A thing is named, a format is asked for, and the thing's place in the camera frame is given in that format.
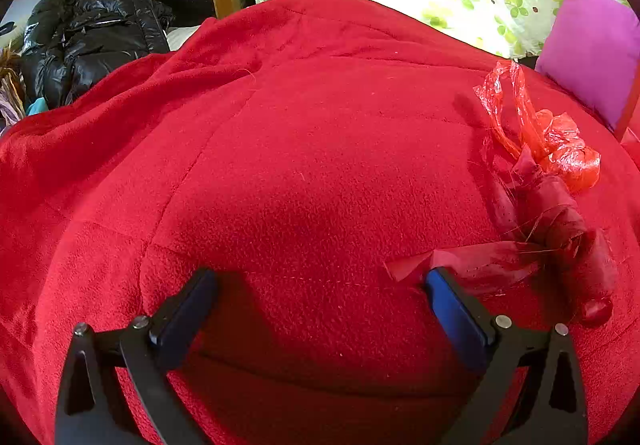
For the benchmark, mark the magenta pillow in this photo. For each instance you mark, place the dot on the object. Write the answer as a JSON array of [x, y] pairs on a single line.
[[592, 52]]

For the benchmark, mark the striped brown scarf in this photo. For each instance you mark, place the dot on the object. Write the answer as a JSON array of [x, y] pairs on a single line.
[[12, 88]]

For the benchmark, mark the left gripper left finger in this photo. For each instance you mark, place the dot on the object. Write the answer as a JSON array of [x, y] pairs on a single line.
[[92, 408]]

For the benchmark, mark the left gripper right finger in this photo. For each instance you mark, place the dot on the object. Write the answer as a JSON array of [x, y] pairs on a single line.
[[551, 407]]

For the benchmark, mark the red plastic bag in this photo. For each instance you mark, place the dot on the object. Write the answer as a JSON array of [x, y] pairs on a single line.
[[554, 142]]

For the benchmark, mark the black puffer jacket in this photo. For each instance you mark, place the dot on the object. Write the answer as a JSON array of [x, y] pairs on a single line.
[[70, 45]]

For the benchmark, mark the red paper gift bag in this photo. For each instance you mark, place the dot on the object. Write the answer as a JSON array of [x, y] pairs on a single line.
[[626, 131]]

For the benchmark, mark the red fleece blanket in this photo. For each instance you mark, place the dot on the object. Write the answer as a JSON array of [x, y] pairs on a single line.
[[294, 148]]

